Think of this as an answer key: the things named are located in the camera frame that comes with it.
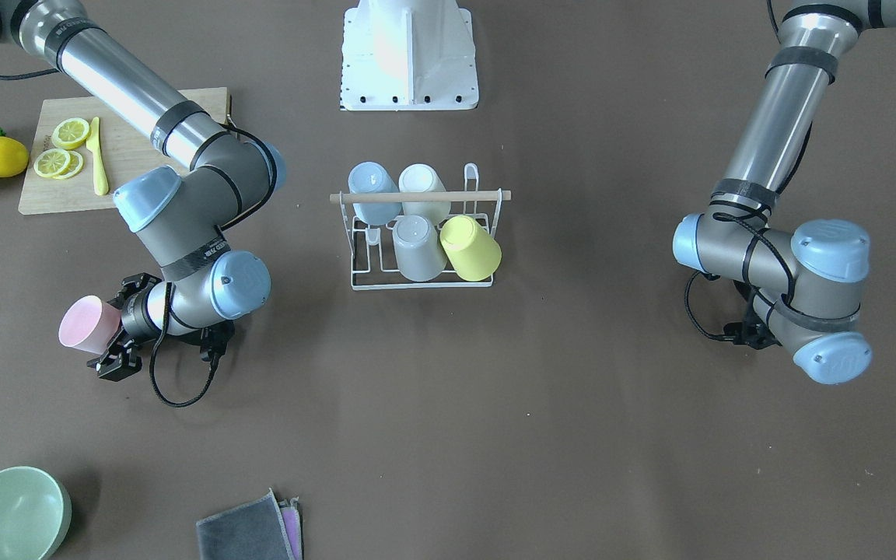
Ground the yellow plastic knife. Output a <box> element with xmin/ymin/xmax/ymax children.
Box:
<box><xmin>86</xmin><ymin>117</ymin><xmax>110</xmax><ymax>196</ymax></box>

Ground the grey folded cloth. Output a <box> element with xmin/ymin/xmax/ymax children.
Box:
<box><xmin>196</xmin><ymin>492</ymin><xmax>303</xmax><ymax>559</ymax></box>

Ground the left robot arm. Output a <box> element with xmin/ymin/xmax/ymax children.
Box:
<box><xmin>672</xmin><ymin>1</ymin><xmax>896</xmax><ymax>385</ymax></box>

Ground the yellow cup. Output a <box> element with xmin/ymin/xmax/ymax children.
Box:
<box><xmin>439</xmin><ymin>215</ymin><xmax>502</xmax><ymax>282</ymax></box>

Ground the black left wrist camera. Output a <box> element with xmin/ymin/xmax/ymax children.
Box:
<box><xmin>724</xmin><ymin>281</ymin><xmax>779</xmax><ymax>350</ymax></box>

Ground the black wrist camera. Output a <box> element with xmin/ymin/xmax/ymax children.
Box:
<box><xmin>724</xmin><ymin>281</ymin><xmax>779</xmax><ymax>350</ymax></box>
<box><xmin>195</xmin><ymin>321</ymin><xmax>235</xmax><ymax>364</ymax></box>

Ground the grey cup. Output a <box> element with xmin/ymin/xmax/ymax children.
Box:
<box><xmin>392</xmin><ymin>214</ymin><xmax>447</xmax><ymax>282</ymax></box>

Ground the white camera stand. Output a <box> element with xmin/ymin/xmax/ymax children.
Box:
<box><xmin>339</xmin><ymin>1</ymin><xmax>480</xmax><ymax>111</ymax></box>

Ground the green bowl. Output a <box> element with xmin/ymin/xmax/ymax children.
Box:
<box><xmin>0</xmin><ymin>467</ymin><xmax>72</xmax><ymax>559</ymax></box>

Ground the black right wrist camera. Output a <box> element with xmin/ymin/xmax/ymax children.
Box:
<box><xmin>195</xmin><ymin>321</ymin><xmax>235</xmax><ymax>364</ymax></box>

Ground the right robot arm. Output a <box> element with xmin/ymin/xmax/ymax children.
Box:
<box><xmin>0</xmin><ymin>1</ymin><xmax>285</xmax><ymax>380</ymax></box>

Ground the pink cup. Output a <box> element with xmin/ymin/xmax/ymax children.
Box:
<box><xmin>58</xmin><ymin>295</ymin><xmax>121</xmax><ymax>355</ymax></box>

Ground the cream white cup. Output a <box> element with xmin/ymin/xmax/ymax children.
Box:
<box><xmin>398</xmin><ymin>163</ymin><xmax>452</xmax><ymax>226</ymax></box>

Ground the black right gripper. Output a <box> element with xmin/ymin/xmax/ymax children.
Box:
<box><xmin>86</xmin><ymin>273</ymin><xmax>161</xmax><ymax>382</ymax></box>

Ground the light blue cup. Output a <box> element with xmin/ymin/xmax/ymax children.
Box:
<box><xmin>348</xmin><ymin>162</ymin><xmax>402</xmax><ymax>226</ymax></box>

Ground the lemon slice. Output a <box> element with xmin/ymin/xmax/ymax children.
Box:
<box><xmin>53</xmin><ymin>150</ymin><xmax>85</xmax><ymax>180</ymax></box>
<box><xmin>50</xmin><ymin>117</ymin><xmax>90</xmax><ymax>150</ymax></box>
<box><xmin>32</xmin><ymin>148</ymin><xmax>72</xmax><ymax>180</ymax></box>

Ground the wooden cutting board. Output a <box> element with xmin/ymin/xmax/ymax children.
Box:
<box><xmin>18</xmin><ymin>86</ymin><xmax>240</xmax><ymax>216</ymax></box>

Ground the white wire cup holder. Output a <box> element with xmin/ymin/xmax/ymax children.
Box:
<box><xmin>330</xmin><ymin>162</ymin><xmax>511</xmax><ymax>291</ymax></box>

